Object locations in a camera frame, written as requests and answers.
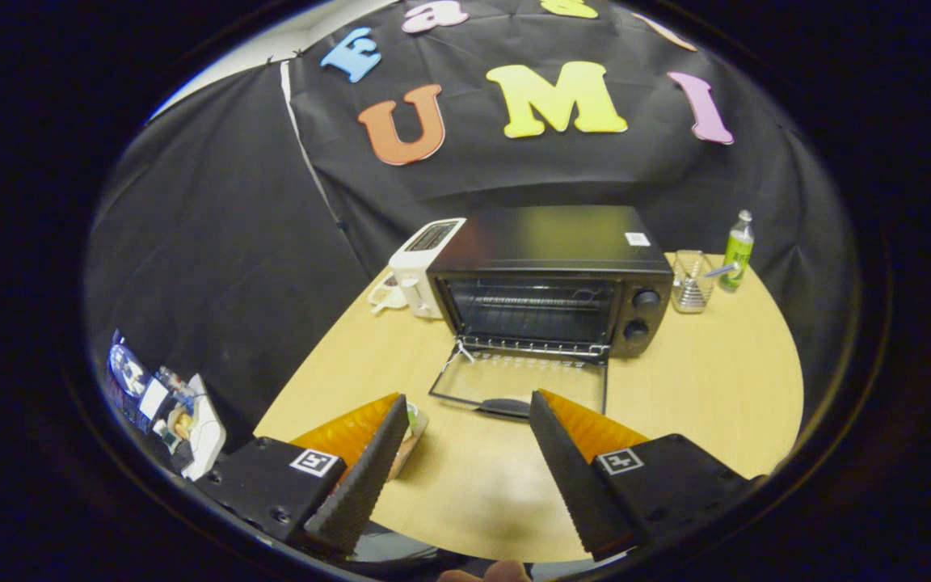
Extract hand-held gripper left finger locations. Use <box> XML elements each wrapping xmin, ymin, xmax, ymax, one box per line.
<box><xmin>195</xmin><ymin>394</ymin><xmax>410</xmax><ymax>557</ymax></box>

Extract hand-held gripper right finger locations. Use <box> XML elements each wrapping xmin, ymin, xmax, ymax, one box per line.
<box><xmin>528</xmin><ymin>390</ymin><xmax>761</xmax><ymax>563</ymax></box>

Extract white bread lettuce sandwich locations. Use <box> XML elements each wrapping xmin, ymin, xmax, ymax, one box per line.
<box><xmin>385</xmin><ymin>403</ymin><xmax>430</xmax><ymax>482</ymax></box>

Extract black toaster oven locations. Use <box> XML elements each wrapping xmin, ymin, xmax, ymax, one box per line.
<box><xmin>427</xmin><ymin>205</ymin><xmax>674</xmax><ymax>421</ymax></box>

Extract white pop-up toaster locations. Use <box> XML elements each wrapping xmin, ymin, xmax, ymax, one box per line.
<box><xmin>389</xmin><ymin>217</ymin><xmax>467</xmax><ymax>319</ymax></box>

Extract white plastic device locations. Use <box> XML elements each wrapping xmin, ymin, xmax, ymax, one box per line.
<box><xmin>181</xmin><ymin>373</ymin><xmax>228</xmax><ymax>483</ymax></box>

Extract colourful packaged items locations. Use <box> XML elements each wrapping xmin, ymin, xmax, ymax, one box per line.
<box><xmin>106</xmin><ymin>330</ymin><xmax>196</xmax><ymax>474</ymax></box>

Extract green label drink bottle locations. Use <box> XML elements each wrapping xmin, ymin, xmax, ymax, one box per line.
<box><xmin>718</xmin><ymin>209</ymin><xmax>756</xmax><ymax>293</ymax></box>

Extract wire mesh holder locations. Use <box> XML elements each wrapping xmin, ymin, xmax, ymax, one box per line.
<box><xmin>670</xmin><ymin>249</ymin><xmax>715</xmax><ymax>314</ymax></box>

